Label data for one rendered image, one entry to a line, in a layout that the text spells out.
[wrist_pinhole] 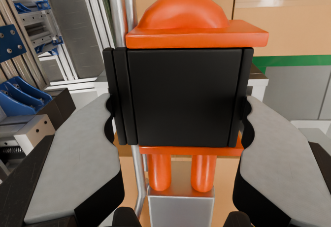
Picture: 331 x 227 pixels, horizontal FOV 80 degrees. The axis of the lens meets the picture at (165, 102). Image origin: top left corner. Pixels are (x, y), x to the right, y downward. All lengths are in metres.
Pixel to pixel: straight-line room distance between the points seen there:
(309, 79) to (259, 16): 0.96
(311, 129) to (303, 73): 0.49
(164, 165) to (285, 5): 0.79
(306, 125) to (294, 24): 1.15
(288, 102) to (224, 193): 1.19
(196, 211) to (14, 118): 0.58
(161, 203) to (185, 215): 0.03
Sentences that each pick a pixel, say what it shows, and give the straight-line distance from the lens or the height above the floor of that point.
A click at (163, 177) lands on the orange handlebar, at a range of 0.19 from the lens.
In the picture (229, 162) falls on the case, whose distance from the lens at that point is 0.58.
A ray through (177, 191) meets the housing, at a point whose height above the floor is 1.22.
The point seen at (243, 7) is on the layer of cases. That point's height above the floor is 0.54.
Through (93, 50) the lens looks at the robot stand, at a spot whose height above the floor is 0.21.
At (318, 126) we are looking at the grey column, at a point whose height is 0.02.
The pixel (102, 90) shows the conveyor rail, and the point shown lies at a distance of 0.89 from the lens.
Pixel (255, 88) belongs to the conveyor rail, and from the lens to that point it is 0.89.
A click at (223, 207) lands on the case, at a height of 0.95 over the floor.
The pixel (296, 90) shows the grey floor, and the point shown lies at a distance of 1.73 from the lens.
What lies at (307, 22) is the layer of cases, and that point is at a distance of 0.93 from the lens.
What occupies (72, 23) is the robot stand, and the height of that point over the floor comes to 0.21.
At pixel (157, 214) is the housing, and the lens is 0.22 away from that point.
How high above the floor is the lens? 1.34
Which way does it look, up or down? 60 degrees down
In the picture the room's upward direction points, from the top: 173 degrees counter-clockwise
